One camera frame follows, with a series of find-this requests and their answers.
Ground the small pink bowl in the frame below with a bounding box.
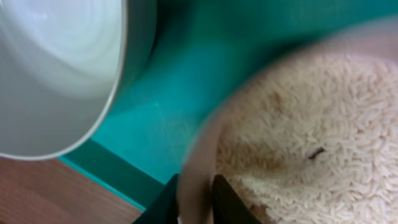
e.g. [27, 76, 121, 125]
[177, 17, 398, 224]

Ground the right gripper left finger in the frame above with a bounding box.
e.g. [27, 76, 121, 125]
[132, 174, 179, 224]

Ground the grey bowl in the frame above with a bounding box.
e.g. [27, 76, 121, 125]
[1, 0, 158, 161]

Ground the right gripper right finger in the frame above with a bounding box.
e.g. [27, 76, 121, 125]
[211, 174, 261, 224]

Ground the teal serving tray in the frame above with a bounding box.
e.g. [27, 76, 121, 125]
[62, 0, 397, 209]

